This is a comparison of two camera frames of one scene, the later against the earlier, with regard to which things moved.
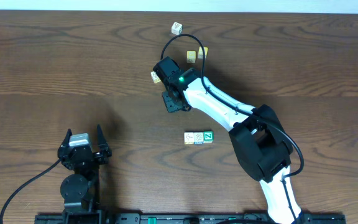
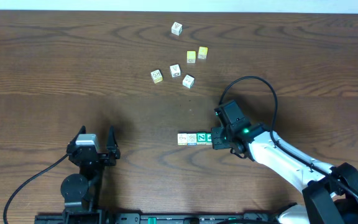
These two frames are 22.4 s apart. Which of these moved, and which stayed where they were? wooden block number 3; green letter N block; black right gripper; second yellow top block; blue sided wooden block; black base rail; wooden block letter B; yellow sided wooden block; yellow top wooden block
Moved: blue sided wooden block; green letter N block; black right gripper; yellow sided wooden block
Stayed: second yellow top block; yellow top wooden block; wooden block letter B; black base rail; wooden block number 3
